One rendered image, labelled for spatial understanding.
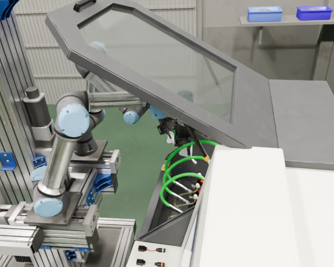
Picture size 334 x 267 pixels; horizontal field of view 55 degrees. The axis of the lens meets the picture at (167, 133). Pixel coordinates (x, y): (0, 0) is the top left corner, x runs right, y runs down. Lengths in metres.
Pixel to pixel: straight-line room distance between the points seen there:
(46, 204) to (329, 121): 1.21
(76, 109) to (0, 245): 0.85
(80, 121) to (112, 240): 1.50
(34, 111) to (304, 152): 1.23
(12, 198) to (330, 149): 1.63
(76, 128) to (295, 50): 3.70
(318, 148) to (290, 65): 3.45
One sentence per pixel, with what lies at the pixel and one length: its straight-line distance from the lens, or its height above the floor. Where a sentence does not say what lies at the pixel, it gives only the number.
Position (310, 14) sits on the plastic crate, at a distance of 4.05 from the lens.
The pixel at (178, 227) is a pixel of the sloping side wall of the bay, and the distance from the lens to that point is 1.45.
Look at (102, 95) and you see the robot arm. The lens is 1.45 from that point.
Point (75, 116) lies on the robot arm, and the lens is 1.27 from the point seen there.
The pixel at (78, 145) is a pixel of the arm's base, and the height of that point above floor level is 1.11.
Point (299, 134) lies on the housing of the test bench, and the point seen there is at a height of 1.50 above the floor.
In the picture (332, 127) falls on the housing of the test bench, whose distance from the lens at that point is 1.41.
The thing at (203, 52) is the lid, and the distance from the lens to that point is 1.65.
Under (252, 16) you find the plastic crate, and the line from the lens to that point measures 3.92.
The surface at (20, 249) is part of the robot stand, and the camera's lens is 1.79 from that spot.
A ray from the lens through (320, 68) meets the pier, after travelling 4.61.
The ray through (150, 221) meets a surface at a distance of 1.69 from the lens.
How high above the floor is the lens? 2.19
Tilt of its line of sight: 32 degrees down
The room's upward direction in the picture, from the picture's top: 4 degrees counter-clockwise
